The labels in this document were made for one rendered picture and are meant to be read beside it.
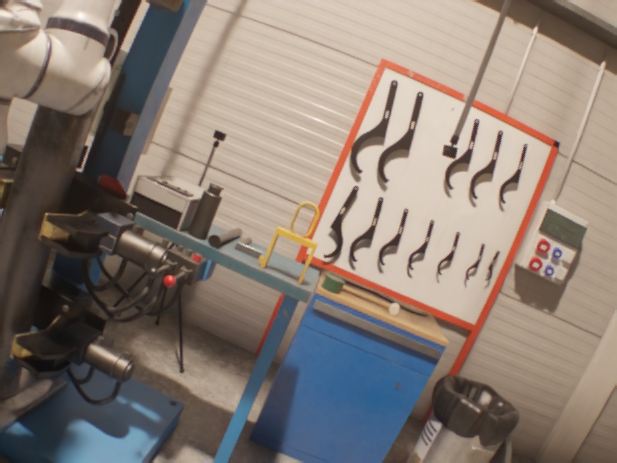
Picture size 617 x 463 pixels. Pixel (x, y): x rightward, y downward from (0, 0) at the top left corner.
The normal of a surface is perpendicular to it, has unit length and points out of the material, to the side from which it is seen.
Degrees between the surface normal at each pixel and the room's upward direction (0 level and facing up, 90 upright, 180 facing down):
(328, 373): 90
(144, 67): 90
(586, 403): 90
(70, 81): 89
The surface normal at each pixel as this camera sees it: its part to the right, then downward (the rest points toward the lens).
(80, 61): 0.82, 0.22
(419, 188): -0.07, 0.09
